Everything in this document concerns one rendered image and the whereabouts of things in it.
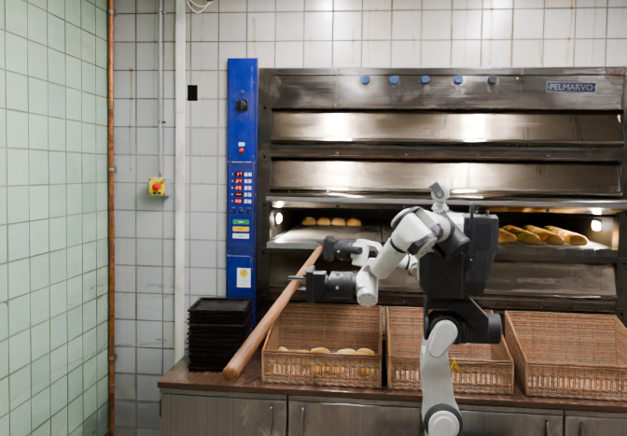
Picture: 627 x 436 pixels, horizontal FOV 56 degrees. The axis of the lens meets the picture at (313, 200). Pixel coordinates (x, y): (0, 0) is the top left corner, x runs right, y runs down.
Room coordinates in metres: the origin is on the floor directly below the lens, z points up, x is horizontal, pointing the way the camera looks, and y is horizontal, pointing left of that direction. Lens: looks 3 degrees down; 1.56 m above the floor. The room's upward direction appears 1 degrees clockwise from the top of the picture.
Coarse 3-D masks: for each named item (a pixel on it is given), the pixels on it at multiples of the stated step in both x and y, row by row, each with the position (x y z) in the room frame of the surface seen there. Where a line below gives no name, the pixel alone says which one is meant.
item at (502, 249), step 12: (504, 252) 3.06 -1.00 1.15; (516, 252) 3.05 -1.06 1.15; (528, 252) 3.05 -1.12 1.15; (540, 252) 3.04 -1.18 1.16; (552, 252) 3.03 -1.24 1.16; (564, 252) 3.03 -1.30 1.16; (576, 252) 3.02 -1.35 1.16; (588, 252) 3.02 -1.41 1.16; (600, 252) 3.01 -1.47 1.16; (612, 252) 3.01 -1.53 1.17
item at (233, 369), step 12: (312, 264) 2.30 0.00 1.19; (288, 288) 1.78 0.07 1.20; (276, 300) 1.65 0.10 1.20; (288, 300) 1.70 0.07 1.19; (276, 312) 1.51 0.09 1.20; (264, 324) 1.38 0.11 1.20; (252, 336) 1.27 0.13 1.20; (264, 336) 1.34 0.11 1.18; (240, 348) 1.19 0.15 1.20; (252, 348) 1.21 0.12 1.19; (240, 360) 1.12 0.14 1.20; (228, 372) 1.08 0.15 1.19; (240, 372) 1.10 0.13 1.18
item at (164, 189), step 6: (150, 180) 3.18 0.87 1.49; (156, 180) 3.17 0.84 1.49; (168, 180) 3.20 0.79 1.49; (150, 186) 3.18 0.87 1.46; (162, 186) 3.17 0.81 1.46; (168, 186) 3.20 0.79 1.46; (150, 192) 3.18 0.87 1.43; (156, 192) 3.17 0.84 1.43; (162, 192) 3.17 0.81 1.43; (168, 192) 3.20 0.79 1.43
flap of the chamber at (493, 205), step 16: (368, 208) 3.16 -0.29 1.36; (384, 208) 3.14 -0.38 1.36; (400, 208) 3.12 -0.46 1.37; (464, 208) 3.04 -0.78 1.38; (480, 208) 3.03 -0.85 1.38; (496, 208) 3.01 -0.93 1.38; (512, 208) 2.99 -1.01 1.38; (528, 208) 2.97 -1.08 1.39; (544, 208) 2.95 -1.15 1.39; (560, 208) 2.93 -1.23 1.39; (576, 208) 2.92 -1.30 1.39; (592, 208) 2.90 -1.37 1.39; (608, 208) 2.88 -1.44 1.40; (624, 208) 2.86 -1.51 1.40
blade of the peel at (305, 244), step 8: (280, 240) 3.16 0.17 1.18; (288, 240) 3.17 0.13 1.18; (296, 240) 3.17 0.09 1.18; (304, 240) 3.18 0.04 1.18; (312, 240) 3.18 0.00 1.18; (320, 240) 3.19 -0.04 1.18; (344, 240) 3.20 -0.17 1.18; (352, 240) 3.20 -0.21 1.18; (304, 248) 2.87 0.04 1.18; (312, 248) 2.87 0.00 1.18
